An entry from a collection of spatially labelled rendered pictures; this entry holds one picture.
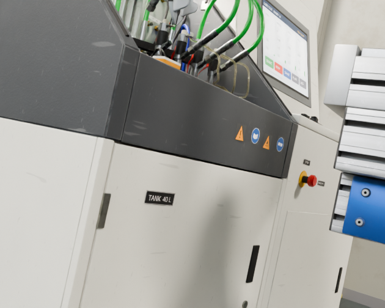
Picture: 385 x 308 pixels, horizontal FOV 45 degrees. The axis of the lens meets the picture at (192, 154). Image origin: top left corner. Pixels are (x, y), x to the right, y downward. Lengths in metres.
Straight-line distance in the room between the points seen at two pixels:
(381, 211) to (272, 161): 0.59
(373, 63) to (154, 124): 0.39
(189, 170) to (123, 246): 0.21
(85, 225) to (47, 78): 0.31
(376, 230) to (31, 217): 0.59
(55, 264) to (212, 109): 0.44
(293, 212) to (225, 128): 0.47
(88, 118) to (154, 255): 0.30
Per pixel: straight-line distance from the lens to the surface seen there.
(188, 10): 1.24
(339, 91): 0.70
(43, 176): 0.89
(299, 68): 1.96
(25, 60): 1.01
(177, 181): 0.93
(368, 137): 0.68
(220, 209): 1.08
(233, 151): 1.07
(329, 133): 1.57
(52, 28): 0.96
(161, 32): 1.23
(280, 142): 1.27
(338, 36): 4.13
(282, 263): 1.43
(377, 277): 3.81
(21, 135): 0.97
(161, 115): 0.87
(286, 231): 1.41
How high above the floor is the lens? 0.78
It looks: 1 degrees up
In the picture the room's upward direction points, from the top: 12 degrees clockwise
